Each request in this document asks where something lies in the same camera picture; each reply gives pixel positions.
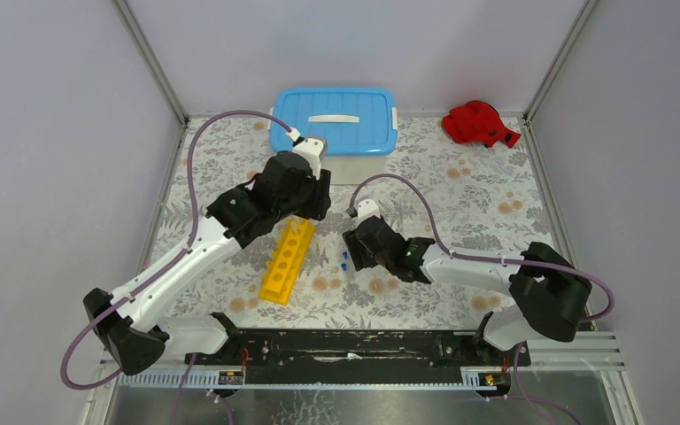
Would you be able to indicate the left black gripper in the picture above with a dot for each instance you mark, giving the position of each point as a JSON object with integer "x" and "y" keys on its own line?
{"x": 320, "y": 196}

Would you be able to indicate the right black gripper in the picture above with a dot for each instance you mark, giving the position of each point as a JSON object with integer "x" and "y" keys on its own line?
{"x": 354, "y": 245}

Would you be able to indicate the white plastic storage bin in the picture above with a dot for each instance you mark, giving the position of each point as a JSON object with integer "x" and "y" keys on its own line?
{"x": 353, "y": 170}

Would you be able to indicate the blue plastic bin lid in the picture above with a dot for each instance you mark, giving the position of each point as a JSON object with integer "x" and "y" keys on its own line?
{"x": 353, "y": 121}

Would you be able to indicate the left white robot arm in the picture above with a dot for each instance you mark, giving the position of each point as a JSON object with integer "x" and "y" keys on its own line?
{"x": 130, "y": 321}

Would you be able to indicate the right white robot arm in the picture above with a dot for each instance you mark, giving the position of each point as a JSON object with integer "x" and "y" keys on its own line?
{"x": 549, "y": 298}

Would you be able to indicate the yellow test tube rack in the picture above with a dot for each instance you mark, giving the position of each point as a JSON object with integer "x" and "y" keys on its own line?
{"x": 287, "y": 260}

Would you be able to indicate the floral patterned table mat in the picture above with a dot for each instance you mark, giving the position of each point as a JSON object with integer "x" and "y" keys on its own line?
{"x": 473, "y": 197}

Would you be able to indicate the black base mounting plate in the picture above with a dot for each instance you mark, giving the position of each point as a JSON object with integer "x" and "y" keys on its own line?
{"x": 335, "y": 356}

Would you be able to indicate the red cloth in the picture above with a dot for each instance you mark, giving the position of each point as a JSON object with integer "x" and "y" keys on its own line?
{"x": 478, "y": 122}

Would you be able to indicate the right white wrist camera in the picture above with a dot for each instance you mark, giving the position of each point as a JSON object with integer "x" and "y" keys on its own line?
{"x": 361, "y": 210}

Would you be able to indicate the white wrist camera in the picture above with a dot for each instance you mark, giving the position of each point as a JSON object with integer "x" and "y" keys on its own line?
{"x": 361, "y": 210}
{"x": 312, "y": 149}

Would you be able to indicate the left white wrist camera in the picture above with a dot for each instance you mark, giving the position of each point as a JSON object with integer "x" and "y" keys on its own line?
{"x": 312, "y": 149}

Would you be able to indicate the aluminium frame rail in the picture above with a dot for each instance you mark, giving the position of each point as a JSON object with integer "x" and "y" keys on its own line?
{"x": 597, "y": 349}

